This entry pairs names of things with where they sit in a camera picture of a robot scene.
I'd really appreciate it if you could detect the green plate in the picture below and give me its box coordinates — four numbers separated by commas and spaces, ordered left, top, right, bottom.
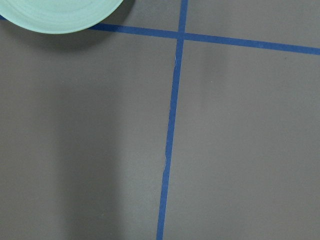
0, 0, 122, 34

